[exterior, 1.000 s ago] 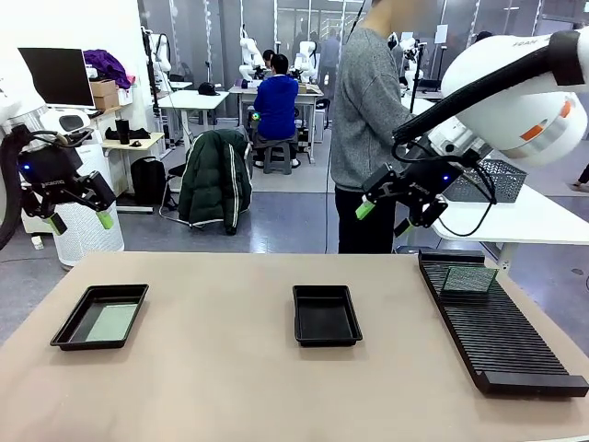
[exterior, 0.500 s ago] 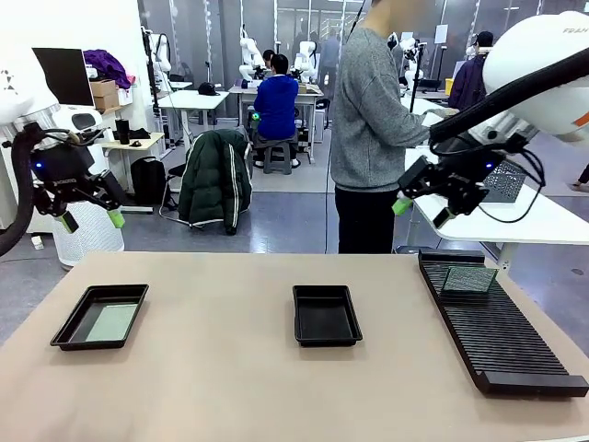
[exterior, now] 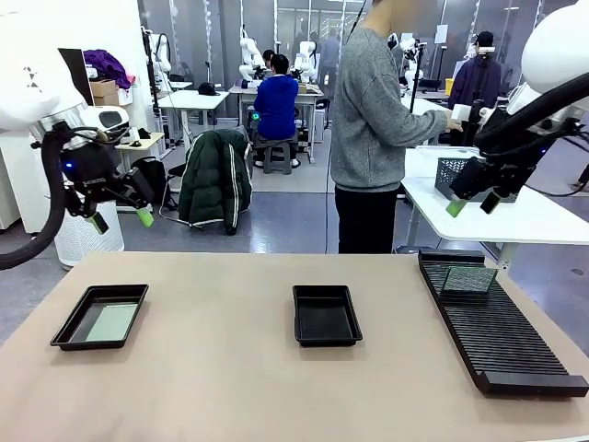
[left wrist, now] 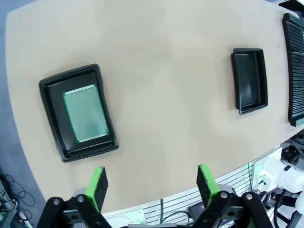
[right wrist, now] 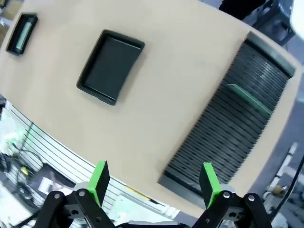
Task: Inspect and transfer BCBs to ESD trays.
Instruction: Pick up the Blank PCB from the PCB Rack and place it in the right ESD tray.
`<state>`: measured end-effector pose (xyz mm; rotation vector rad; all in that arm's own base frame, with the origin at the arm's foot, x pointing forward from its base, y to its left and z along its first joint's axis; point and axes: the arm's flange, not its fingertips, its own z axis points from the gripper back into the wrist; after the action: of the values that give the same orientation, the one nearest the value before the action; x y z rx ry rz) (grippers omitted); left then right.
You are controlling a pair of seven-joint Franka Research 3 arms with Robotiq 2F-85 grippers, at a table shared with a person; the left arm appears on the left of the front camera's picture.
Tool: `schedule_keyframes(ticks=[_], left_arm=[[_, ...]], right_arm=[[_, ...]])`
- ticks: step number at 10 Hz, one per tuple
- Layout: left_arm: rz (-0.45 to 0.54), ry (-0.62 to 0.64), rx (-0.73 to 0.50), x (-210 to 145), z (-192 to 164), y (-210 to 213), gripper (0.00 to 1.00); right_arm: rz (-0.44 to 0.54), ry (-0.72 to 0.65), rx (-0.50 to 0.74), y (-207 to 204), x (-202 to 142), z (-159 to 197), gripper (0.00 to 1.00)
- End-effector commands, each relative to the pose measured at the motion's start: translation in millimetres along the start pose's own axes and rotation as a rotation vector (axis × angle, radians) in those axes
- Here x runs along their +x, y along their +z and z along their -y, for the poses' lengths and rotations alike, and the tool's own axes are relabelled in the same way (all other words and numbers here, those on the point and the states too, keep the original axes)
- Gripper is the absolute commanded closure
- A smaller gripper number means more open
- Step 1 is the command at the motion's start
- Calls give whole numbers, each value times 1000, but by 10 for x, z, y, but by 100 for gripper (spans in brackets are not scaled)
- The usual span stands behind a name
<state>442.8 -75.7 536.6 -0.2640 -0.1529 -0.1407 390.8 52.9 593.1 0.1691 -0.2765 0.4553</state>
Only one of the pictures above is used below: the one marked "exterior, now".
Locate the black backpack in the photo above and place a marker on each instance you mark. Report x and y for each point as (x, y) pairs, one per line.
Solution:
(160, 177)

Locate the black computer monitor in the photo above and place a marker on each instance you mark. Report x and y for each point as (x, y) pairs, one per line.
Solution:
(80, 78)

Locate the white background desk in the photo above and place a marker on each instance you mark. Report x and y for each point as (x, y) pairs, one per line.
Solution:
(193, 99)

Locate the black slotted board rack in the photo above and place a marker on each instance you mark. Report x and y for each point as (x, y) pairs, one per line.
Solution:
(497, 331)

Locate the white air purifier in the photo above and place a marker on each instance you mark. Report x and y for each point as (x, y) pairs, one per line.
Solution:
(92, 239)

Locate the person in blue hoodie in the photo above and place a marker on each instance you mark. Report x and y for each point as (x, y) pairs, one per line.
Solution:
(276, 106)

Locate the green circuit board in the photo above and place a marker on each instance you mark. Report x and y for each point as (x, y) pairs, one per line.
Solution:
(112, 322)

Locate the person's right forearm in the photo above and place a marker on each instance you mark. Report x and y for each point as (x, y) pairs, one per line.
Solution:
(428, 123)

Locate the person in grey sweater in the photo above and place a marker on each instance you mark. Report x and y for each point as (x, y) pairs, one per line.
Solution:
(368, 115)

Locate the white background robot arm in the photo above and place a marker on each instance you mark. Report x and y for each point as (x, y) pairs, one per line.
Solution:
(306, 57)
(250, 53)
(162, 55)
(407, 46)

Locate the person's right hand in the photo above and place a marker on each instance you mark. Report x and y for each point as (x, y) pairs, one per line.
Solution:
(454, 125)

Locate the purple cloth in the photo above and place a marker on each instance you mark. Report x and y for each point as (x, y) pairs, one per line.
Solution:
(108, 66)

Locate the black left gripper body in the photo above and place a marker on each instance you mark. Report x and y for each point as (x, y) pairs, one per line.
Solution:
(89, 163)

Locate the grey mesh basket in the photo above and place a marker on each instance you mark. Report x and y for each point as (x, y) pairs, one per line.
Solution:
(444, 175)

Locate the black plastic ESD tray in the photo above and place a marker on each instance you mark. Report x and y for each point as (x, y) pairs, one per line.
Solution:
(78, 322)
(326, 322)

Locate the white background table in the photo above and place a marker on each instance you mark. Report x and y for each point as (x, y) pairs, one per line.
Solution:
(428, 106)

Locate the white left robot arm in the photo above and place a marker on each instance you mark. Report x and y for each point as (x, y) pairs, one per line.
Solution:
(32, 69)

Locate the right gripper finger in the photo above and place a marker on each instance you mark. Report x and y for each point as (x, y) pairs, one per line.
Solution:
(491, 202)
(467, 182)

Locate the black cap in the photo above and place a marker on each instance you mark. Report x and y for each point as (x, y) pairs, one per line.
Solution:
(208, 89)

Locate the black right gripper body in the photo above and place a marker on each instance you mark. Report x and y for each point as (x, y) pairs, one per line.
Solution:
(511, 172)

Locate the person in dark jacket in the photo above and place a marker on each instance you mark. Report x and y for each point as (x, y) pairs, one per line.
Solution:
(478, 78)

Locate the cardboard box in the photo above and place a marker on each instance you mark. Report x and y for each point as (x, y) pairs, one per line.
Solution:
(103, 87)
(107, 100)

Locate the metal frame chair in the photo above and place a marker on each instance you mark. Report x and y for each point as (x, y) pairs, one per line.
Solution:
(175, 170)

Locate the wooden background desk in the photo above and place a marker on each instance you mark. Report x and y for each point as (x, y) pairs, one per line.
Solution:
(244, 89)

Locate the dark green striped jacket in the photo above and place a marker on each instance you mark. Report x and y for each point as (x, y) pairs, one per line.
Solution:
(211, 184)

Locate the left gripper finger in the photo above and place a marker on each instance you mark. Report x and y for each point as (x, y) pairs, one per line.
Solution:
(83, 202)
(138, 189)

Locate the grey stool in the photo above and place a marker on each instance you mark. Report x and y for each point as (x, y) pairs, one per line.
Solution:
(278, 159)

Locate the small wooden side table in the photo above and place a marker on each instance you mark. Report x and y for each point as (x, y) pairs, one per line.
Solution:
(152, 140)

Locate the small white box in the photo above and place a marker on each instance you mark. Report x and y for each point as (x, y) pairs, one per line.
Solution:
(461, 113)

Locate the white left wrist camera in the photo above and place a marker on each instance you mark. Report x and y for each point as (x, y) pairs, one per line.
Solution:
(108, 122)

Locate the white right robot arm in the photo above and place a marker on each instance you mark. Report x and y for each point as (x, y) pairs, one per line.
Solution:
(557, 46)

